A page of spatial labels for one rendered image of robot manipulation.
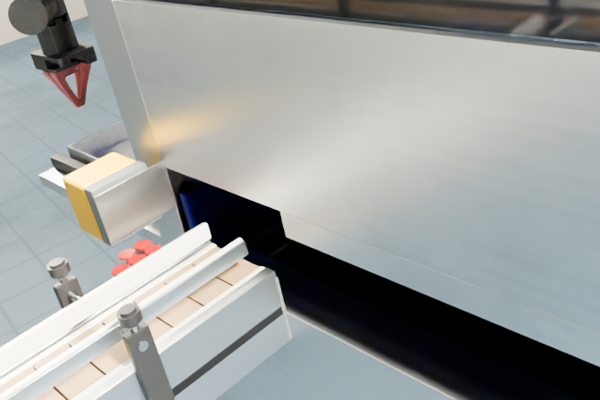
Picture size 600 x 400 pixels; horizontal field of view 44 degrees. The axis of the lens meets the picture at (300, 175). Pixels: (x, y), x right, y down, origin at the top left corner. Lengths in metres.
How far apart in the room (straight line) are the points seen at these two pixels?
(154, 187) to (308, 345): 0.25
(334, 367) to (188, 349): 0.16
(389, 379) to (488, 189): 0.27
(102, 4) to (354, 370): 0.46
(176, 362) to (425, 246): 0.27
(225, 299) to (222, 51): 0.25
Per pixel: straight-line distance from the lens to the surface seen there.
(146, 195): 0.84
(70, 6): 6.60
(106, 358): 0.73
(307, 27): 0.56
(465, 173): 0.52
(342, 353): 0.76
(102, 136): 1.30
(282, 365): 0.88
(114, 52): 0.83
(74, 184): 0.84
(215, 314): 0.73
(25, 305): 2.71
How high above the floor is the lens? 1.36
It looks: 27 degrees down
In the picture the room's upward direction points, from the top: 12 degrees counter-clockwise
